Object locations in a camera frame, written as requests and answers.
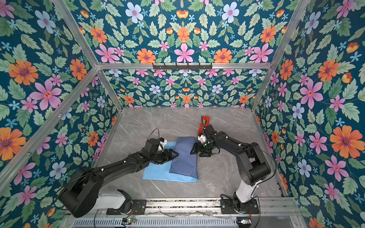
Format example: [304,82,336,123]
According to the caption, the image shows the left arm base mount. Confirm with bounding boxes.
[106,189,147,216]

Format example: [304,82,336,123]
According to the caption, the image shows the aluminium left side bar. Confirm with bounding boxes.
[1,67,98,194]

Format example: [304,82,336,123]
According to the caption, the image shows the red tape dispenser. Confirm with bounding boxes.
[197,116,210,135]

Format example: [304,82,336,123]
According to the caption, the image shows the aluminium horizontal back bar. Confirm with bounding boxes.
[97,63,272,70]

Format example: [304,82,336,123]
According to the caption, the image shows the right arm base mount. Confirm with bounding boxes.
[220,194,260,214]

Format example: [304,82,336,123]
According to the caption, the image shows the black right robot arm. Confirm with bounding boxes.
[191,125,271,204]

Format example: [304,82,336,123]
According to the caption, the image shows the aluminium corner frame post left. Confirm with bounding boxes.
[53,1,123,112]

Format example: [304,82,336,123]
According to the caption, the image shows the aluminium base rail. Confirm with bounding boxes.
[68,198,300,217]

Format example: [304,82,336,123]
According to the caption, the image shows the aluminium corner frame post right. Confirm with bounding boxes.
[251,0,310,114]

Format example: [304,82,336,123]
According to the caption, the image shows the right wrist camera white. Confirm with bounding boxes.
[197,135,207,143]

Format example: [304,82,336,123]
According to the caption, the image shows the white vented cable duct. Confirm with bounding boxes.
[72,217,238,228]

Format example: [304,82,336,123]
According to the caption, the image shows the black hook rail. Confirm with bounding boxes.
[152,63,213,70]

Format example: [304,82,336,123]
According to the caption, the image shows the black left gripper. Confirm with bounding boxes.
[149,147,180,164]

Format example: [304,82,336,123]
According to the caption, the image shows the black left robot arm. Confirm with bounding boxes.
[59,138,179,218]

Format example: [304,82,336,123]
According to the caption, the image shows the aluminium corner frame post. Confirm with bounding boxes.
[53,1,123,112]
[251,0,310,114]

